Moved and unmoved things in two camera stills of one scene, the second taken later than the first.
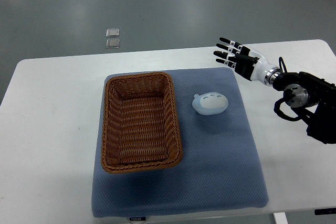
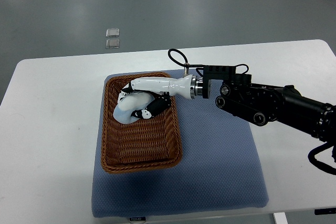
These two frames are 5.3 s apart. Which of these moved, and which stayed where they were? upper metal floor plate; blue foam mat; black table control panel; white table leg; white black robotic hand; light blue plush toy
Moved: light blue plush toy; white black robotic hand
Stayed: black table control panel; blue foam mat; white table leg; upper metal floor plate
